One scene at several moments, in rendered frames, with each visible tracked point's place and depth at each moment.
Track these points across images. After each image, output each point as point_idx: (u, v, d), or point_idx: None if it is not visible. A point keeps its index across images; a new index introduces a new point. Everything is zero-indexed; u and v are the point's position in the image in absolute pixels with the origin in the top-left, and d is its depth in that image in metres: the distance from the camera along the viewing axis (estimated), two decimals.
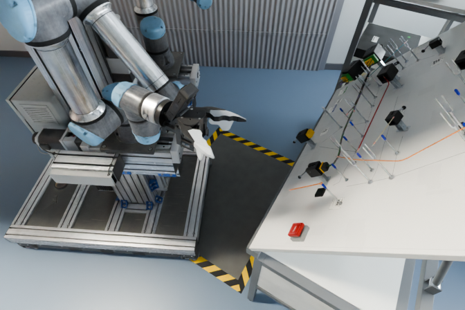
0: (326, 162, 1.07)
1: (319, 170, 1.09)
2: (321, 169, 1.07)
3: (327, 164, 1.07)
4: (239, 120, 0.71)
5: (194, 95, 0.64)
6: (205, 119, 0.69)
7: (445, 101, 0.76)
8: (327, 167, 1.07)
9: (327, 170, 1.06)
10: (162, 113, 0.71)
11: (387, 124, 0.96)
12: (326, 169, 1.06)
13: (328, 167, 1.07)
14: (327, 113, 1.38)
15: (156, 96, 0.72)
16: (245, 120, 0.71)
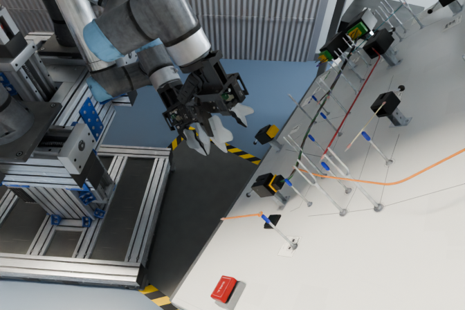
0: (279, 176, 0.68)
1: (269, 188, 0.70)
2: (272, 187, 0.68)
3: (281, 179, 0.68)
4: (225, 144, 0.63)
5: (190, 99, 0.65)
6: None
7: None
8: (281, 184, 0.68)
9: (281, 189, 0.67)
10: None
11: (373, 115, 0.57)
12: (278, 186, 0.67)
13: (281, 183, 0.68)
14: (296, 103, 0.99)
15: None
16: (226, 150, 0.63)
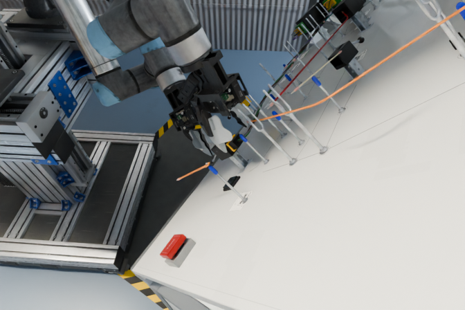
0: (237, 135, 0.66)
1: (228, 148, 0.67)
2: (230, 146, 0.66)
3: (239, 138, 0.66)
4: (224, 144, 0.63)
5: (191, 99, 0.65)
6: None
7: None
8: (239, 142, 0.65)
9: (238, 147, 0.65)
10: None
11: (326, 62, 0.54)
12: (235, 144, 0.65)
13: (239, 142, 0.66)
14: (268, 73, 0.97)
15: None
16: (226, 150, 0.63)
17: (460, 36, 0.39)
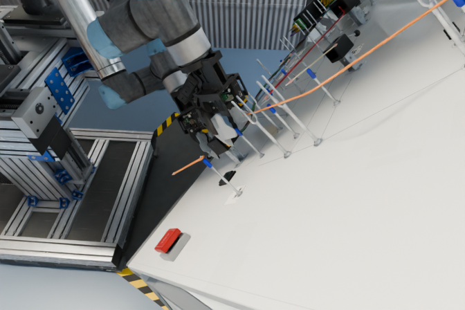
0: None
1: (223, 142, 0.67)
2: None
3: None
4: (230, 139, 0.64)
5: (190, 99, 0.65)
6: None
7: None
8: (234, 138, 0.65)
9: (233, 142, 0.65)
10: None
11: (322, 55, 0.54)
12: None
13: (235, 137, 0.65)
14: (265, 69, 0.96)
15: None
16: (232, 144, 0.65)
17: (454, 25, 0.39)
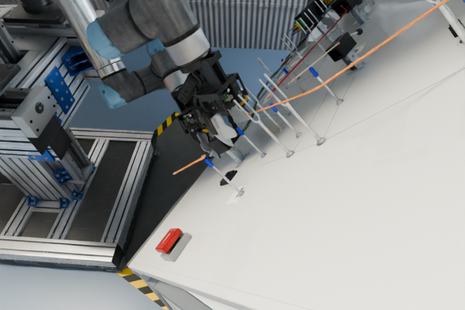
0: (234, 129, 0.65)
1: None
2: None
3: (236, 132, 0.65)
4: (230, 139, 0.64)
5: (190, 99, 0.66)
6: None
7: None
8: (236, 137, 0.65)
9: (234, 142, 0.64)
10: None
11: (324, 53, 0.54)
12: (232, 139, 0.64)
13: (236, 136, 0.65)
14: (266, 68, 0.96)
15: None
16: (232, 144, 0.65)
17: (460, 23, 0.38)
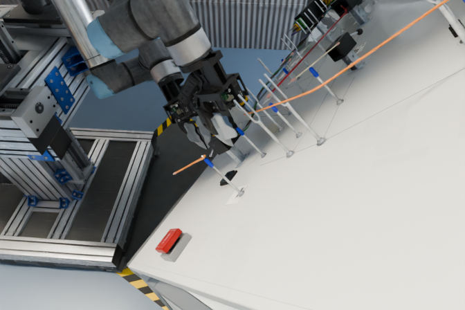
0: (234, 129, 0.65)
1: None
2: None
3: (236, 132, 0.65)
4: (230, 139, 0.64)
5: (191, 99, 0.65)
6: None
7: None
8: (236, 137, 0.65)
9: (234, 142, 0.64)
10: None
11: (324, 53, 0.54)
12: (232, 139, 0.64)
13: (236, 136, 0.65)
14: (266, 68, 0.96)
15: None
16: (232, 144, 0.65)
17: (460, 23, 0.38)
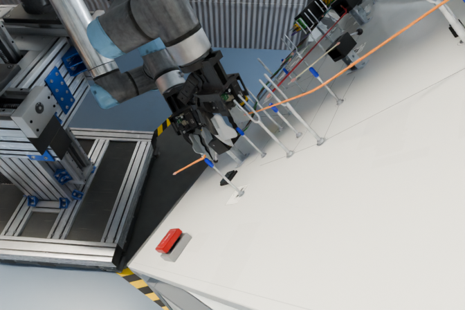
0: (234, 129, 0.65)
1: None
2: None
3: (236, 132, 0.65)
4: (230, 139, 0.64)
5: (191, 99, 0.65)
6: None
7: None
8: (236, 137, 0.65)
9: (234, 142, 0.64)
10: None
11: (324, 53, 0.54)
12: (232, 139, 0.64)
13: (236, 136, 0.65)
14: (266, 68, 0.96)
15: None
16: (232, 144, 0.65)
17: (460, 23, 0.38)
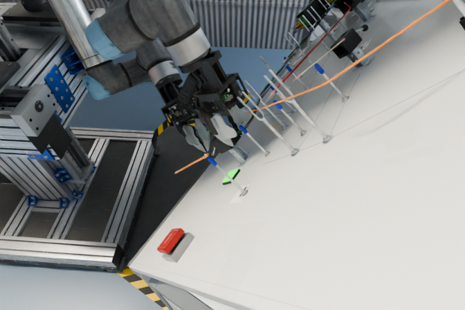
0: (234, 129, 0.65)
1: None
2: None
3: (236, 131, 0.65)
4: (230, 139, 0.64)
5: (190, 99, 0.66)
6: None
7: None
8: (236, 136, 0.64)
9: (234, 141, 0.64)
10: None
11: (329, 50, 0.52)
12: (232, 138, 0.64)
13: (236, 135, 0.64)
14: (268, 66, 0.95)
15: None
16: (232, 144, 0.65)
17: None
